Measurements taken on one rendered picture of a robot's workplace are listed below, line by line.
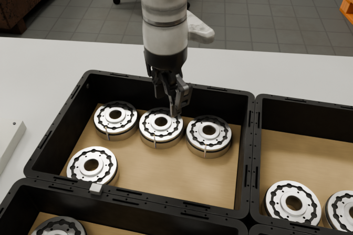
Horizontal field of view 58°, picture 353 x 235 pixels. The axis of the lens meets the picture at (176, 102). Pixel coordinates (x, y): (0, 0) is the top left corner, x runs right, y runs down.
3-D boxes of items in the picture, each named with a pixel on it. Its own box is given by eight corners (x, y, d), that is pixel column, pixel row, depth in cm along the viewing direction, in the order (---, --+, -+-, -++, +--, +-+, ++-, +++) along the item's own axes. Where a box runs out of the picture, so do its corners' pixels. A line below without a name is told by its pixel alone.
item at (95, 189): (90, 193, 53) (89, 190, 52) (93, 186, 54) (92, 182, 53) (100, 195, 53) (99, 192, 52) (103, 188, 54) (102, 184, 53)
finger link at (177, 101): (177, 86, 53) (172, 103, 58) (182, 95, 53) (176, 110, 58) (190, 81, 54) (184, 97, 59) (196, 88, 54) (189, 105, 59)
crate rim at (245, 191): (23, 182, 57) (18, 175, 55) (88, 75, 78) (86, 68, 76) (246, 227, 51) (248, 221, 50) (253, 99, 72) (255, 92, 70)
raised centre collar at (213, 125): (196, 138, 70) (196, 136, 69) (199, 121, 73) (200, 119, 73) (218, 142, 69) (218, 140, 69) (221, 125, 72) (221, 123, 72)
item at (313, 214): (261, 222, 57) (262, 221, 57) (268, 175, 64) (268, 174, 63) (320, 240, 55) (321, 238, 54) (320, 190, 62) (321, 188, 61)
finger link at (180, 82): (168, 71, 55) (166, 78, 57) (182, 92, 53) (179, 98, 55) (179, 66, 55) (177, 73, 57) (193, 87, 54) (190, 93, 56)
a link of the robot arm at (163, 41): (217, 41, 54) (220, 8, 49) (159, 64, 50) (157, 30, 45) (187, 18, 59) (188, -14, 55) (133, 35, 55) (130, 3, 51)
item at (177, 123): (133, 137, 71) (133, 135, 70) (146, 105, 77) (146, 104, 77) (177, 145, 69) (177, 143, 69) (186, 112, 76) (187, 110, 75)
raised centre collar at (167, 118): (147, 129, 72) (147, 127, 71) (153, 113, 75) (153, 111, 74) (168, 133, 71) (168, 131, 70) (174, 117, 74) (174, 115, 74)
